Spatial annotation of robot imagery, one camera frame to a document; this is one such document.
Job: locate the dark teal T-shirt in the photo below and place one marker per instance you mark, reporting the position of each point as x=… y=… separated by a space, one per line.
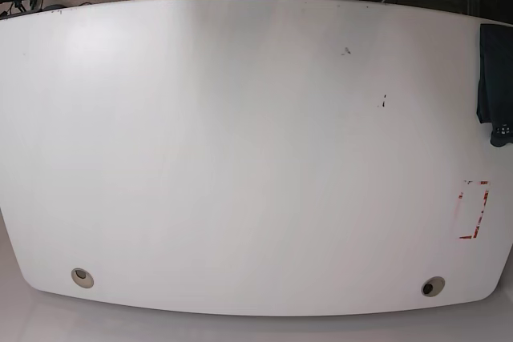
x=494 y=105

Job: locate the left table grommet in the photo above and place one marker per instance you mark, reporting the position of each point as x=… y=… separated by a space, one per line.
x=82 y=278

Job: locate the table grommet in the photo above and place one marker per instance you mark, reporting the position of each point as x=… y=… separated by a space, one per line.
x=433 y=286
x=82 y=278

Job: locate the right table grommet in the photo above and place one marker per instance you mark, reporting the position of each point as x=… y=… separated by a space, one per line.
x=433 y=286

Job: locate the red tape rectangle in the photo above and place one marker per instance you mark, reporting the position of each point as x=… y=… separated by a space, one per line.
x=472 y=201

